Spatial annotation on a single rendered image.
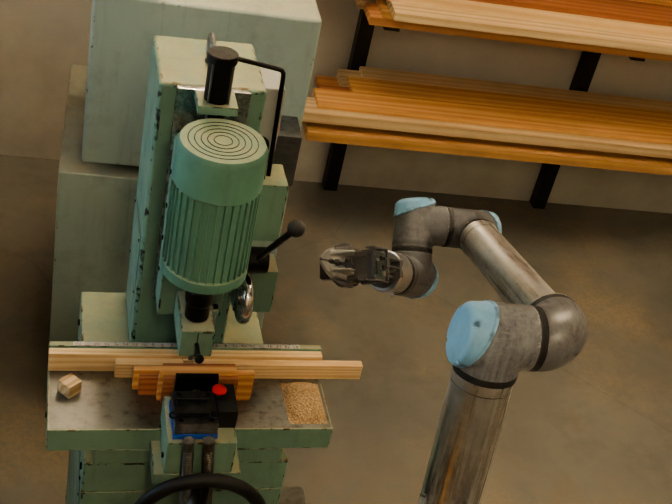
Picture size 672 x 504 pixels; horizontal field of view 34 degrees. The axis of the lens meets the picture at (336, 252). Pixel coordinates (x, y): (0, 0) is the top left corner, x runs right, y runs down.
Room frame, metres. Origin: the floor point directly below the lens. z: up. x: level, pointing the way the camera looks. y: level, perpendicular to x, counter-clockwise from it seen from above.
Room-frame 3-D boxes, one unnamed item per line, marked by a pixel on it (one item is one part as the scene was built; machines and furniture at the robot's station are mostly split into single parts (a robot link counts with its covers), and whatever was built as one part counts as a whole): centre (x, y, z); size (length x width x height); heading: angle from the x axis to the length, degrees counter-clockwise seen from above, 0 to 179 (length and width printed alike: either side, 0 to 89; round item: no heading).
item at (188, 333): (1.79, 0.26, 1.03); 0.14 x 0.07 x 0.09; 19
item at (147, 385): (1.72, 0.23, 0.92); 0.25 x 0.02 x 0.05; 109
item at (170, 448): (1.59, 0.19, 0.91); 0.15 x 0.14 x 0.09; 109
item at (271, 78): (2.12, 0.23, 1.40); 0.10 x 0.06 x 0.16; 19
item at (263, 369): (1.81, 0.14, 0.92); 0.55 x 0.02 x 0.04; 109
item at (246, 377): (1.71, 0.21, 0.94); 0.20 x 0.02 x 0.08; 109
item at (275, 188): (2.02, 0.18, 1.23); 0.09 x 0.08 x 0.15; 19
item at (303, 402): (1.77, -0.01, 0.91); 0.12 x 0.09 x 0.03; 19
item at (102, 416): (1.67, 0.22, 0.87); 0.61 x 0.30 x 0.06; 109
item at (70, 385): (1.64, 0.48, 0.92); 0.03 x 0.03 x 0.03; 61
